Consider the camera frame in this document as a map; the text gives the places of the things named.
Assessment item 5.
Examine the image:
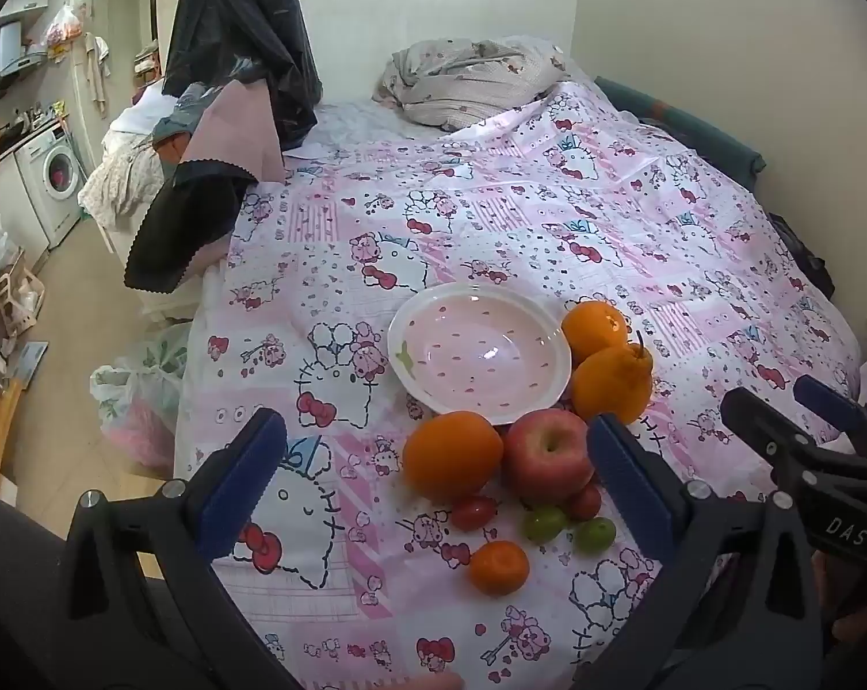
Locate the teal bed edge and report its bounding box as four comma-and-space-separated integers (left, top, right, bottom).
595, 75, 769, 191

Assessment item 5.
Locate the white plastic bag with greens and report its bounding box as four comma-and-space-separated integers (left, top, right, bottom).
89, 323, 193, 461

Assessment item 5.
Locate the pear-shaped orange with stem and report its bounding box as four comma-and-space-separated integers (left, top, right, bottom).
571, 331, 654, 427

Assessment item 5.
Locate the red cherry tomato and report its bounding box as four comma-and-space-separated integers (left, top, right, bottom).
450, 494, 499, 531
564, 483, 604, 522

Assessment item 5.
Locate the hanging orange plastic bag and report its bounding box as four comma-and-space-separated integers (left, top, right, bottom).
43, 3, 85, 59

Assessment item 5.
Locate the pink cartoon printed bedsheet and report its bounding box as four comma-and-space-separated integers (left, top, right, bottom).
174, 75, 866, 690

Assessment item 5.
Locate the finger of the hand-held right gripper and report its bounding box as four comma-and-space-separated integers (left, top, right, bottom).
795, 375, 867, 447
721, 388, 815, 462

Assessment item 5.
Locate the round orange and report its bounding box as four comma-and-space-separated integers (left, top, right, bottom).
403, 410, 505, 503
561, 300, 630, 367

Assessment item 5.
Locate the pink cloth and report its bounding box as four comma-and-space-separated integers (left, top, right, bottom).
181, 79, 288, 184

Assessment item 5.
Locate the black zigzag-edged cloth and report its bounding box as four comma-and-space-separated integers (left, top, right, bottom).
124, 171, 251, 296

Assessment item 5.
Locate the white washing machine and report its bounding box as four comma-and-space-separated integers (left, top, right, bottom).
12, 122, 89, 249

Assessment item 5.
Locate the floral bedding heap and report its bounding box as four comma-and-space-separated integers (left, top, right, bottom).
78, 97, 190, 231

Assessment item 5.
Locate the black plastic bag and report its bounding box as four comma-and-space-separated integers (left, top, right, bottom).
161, 0, 325, 154

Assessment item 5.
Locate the small mandarin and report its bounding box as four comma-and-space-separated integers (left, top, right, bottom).
469, 540, 531, 596

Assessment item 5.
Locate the green grape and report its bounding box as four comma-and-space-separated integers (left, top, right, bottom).
523, 505, 570, 543
573, 517, 617, 554

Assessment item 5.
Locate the crumpled grey printed quilt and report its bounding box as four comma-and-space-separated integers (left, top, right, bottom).
373, 34, 571, 132

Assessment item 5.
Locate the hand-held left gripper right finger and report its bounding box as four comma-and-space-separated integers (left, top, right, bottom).
570, 413, 830, 690

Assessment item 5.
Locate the dark grey cloth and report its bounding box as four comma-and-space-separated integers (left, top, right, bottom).
152, 82, 226, 159

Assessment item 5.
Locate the white quilted mattress pad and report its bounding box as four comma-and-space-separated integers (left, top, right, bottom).
282, 99, 449, 159

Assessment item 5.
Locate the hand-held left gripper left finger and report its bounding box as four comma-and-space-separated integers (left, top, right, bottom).
63, 406, 297, 690

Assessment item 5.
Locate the red apple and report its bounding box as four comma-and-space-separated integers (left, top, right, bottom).
503, 408, 597, 505

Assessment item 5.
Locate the light wooden rack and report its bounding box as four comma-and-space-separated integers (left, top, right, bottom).
0, 248, 46, 335

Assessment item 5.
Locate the pink strawberry print bowl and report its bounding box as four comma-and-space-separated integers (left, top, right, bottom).
387, 282, 573, 427

